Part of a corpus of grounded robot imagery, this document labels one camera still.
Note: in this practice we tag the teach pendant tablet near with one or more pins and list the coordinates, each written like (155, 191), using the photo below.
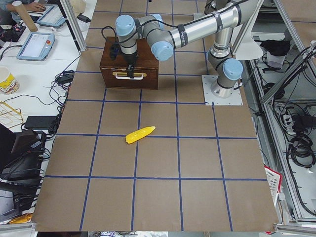
(36, 47)

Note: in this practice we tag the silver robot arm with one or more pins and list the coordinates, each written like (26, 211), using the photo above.
(221, 22)

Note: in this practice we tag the person hand on mouse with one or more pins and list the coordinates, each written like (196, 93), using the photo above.
(35, 7)

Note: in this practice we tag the cardboard tube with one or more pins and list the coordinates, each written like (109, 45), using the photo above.
(22, 11)

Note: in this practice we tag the gold wire rack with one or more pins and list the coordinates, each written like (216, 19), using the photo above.
(9, 116)

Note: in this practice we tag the dark brown wooden drawer box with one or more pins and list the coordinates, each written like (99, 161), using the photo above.
(146, 63)

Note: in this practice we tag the teach pendant tablet far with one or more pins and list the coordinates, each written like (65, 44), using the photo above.
(52, 16)

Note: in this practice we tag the popcorn paper cup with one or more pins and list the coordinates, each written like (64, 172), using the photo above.
(8, 83)

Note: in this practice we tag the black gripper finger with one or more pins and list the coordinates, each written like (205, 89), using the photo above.
(129, 70)

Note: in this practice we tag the black power adapter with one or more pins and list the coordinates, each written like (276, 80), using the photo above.
(39, 122)

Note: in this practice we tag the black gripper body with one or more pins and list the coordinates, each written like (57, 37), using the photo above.
(129, 59)

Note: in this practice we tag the yellow toy corn cob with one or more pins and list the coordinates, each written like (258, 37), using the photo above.
(139, 134)

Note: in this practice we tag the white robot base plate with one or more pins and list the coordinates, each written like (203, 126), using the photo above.
(217, 96)

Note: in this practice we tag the white and red basket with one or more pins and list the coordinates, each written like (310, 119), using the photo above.
(274, 180)

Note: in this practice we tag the black cloth on cup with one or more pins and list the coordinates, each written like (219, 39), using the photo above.
(276, 47)

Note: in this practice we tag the teach pendant tablet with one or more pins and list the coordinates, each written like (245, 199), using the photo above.
(36, 47)
(52, 16)

